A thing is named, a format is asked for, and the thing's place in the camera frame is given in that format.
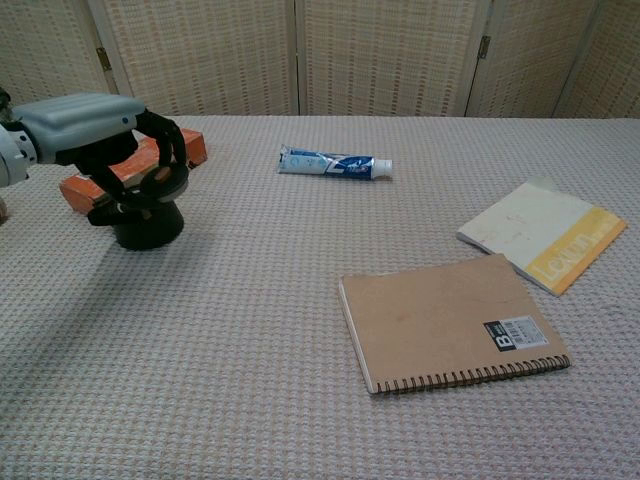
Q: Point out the beige waffle tablecloth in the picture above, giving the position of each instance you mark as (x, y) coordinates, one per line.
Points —
(280, 400)

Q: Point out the brown spiral notebook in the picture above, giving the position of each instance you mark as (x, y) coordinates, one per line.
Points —
(440, 320)

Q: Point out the blue white toothpaste tube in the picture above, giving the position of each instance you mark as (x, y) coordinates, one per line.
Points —
(325, 164)

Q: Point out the orange cardboard box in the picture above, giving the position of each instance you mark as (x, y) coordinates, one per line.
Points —
(75, 193)

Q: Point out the brass screen hinge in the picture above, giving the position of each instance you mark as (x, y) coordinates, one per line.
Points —
(103, 58)
(483, 47)

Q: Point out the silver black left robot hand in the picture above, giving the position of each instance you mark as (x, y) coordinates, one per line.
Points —
(80, 122)

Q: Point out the woven folding screen panel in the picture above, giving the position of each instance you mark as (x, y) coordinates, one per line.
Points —
(200, 50)
(50, 50)
(615, 65)
(535, 50)
(385, 50)

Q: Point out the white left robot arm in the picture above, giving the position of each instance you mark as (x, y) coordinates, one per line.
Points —
(10, 160)

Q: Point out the white yellow notepad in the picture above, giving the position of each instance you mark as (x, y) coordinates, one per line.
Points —
(530, 230)

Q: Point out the black teapot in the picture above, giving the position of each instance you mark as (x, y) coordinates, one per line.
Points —
(150, 235)

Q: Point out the black round lid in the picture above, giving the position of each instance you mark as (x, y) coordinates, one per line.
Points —
(172, 186)

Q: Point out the brownish round object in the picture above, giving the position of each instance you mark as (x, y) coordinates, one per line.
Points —
(2, 212)

